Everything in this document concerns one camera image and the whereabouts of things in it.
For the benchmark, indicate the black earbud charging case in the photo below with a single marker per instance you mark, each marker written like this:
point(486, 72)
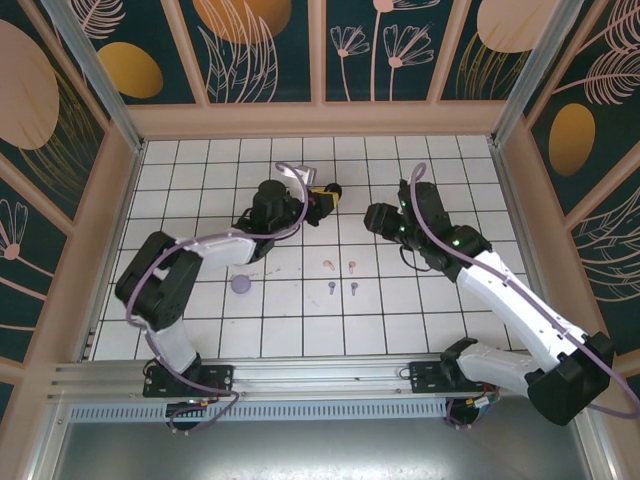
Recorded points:
point(335, 189)

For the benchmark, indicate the grey metal sheet panel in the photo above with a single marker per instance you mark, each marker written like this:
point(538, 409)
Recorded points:
point(320, 450)

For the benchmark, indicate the purple earbud charging case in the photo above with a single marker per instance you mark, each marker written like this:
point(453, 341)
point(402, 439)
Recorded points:
point(241, 284)

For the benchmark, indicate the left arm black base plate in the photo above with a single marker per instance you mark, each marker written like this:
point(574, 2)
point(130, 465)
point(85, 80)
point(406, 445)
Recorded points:
point(215, 377)

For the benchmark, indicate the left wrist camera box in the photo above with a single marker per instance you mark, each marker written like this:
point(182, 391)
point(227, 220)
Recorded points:
point(305, 172)

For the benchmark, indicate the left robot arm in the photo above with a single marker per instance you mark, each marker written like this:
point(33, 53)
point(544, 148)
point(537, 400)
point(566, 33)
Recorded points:
point(220, 247)

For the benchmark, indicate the aluminium mounting rail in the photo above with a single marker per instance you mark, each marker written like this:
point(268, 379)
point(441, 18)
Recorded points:
point(310, 375)

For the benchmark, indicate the aluminium corner post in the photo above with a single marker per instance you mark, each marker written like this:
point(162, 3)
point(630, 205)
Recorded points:
point(102, 85)
point(529, 75)

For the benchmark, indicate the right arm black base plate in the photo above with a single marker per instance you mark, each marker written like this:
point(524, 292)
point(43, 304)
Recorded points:
point(425, 377)

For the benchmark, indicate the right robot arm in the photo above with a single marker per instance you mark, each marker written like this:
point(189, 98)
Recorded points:
point(510, 305)

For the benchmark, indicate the aluminium side rail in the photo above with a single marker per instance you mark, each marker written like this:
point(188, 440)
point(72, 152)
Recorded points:
point(125, 210)
point(513, 200)

